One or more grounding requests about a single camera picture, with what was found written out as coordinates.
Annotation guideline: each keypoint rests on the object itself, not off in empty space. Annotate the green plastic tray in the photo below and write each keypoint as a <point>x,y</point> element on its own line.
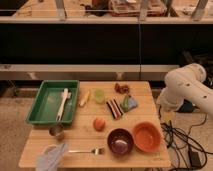
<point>48,100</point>

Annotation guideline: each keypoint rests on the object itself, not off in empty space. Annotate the white plastic utensil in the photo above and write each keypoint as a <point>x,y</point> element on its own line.
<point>65,95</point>

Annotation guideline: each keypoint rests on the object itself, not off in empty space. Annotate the metal fork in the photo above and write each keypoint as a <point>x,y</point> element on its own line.
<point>95,151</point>

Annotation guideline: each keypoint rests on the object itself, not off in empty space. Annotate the yellow banana toy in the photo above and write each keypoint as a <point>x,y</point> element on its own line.
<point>84,99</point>

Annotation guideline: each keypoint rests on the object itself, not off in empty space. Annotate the brown toy food cluster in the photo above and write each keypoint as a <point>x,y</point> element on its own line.
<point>122,89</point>

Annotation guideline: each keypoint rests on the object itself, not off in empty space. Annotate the striped dark sponge block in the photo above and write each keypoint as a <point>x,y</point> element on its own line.
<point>114,108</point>

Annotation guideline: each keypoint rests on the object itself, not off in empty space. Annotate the small green cup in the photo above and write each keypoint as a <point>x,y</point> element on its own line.
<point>99,96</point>

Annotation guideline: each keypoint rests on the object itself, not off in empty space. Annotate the small metal cup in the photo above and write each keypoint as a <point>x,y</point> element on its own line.
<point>57,132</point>

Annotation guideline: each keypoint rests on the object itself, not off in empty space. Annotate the wooden table board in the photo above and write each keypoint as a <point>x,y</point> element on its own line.
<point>81,135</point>

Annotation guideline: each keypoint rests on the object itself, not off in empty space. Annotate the orange bowl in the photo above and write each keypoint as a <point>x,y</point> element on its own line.
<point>146,137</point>

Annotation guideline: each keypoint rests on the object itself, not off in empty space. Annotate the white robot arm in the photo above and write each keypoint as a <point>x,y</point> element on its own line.
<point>186,83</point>

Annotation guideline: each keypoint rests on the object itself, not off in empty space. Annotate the light blue cloth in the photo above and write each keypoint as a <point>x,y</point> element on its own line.
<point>50,159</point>

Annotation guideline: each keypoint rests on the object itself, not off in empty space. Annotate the green and blue toy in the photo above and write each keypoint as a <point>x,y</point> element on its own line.
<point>128,103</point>

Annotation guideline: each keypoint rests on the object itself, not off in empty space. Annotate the orange peach toy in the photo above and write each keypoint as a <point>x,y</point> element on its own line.
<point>99,124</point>

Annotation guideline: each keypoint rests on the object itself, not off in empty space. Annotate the purple bowl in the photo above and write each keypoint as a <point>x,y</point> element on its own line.
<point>120,142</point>

